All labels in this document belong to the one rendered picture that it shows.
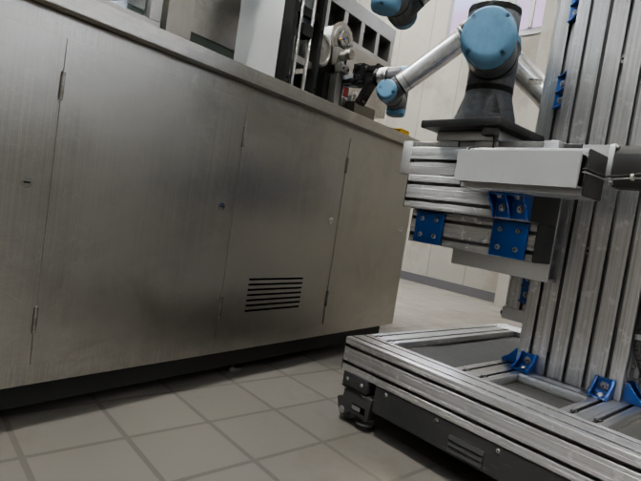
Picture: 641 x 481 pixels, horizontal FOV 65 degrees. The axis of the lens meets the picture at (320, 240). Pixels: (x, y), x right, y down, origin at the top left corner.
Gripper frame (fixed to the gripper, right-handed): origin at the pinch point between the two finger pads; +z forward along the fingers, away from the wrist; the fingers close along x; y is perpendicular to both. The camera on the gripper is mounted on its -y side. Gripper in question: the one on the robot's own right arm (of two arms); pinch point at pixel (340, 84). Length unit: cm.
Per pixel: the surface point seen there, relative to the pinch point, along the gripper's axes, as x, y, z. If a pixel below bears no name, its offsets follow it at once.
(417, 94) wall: -273, 73, 120
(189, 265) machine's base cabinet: 87, -73, -29
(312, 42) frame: 34.8, 4.4, -12.7
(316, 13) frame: 36.6, 13.5, -14.2
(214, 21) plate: 46, 13, 30
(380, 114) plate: -79, 7, 30
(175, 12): 80, -1, 4
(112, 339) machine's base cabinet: 106, -91, -29
